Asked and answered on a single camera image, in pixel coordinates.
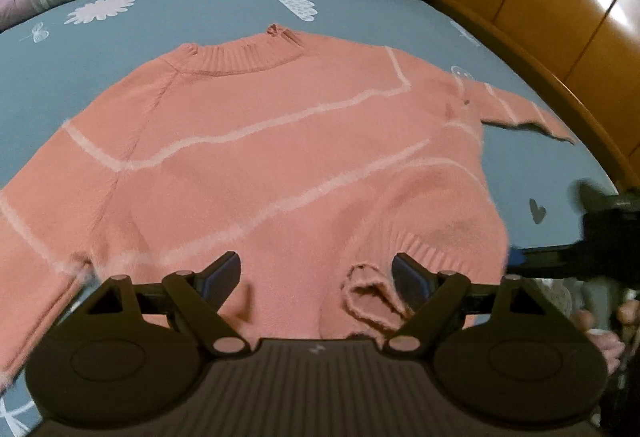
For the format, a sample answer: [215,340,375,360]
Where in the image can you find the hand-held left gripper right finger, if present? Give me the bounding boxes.
[385,252,572,358]

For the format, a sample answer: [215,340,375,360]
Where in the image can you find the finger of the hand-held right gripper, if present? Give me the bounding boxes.
[506,241,592,278]

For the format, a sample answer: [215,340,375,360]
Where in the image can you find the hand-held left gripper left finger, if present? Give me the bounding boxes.
[82,251,252,360]

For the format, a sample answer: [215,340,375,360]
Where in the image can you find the person's right hand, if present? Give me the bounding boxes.
[573,301,640,359]

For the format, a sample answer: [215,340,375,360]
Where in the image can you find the blue floral bed sheet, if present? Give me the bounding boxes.
[0,0,621,437]

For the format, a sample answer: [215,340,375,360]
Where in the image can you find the pink striped knit sweater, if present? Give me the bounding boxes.
[0,23,578,393]

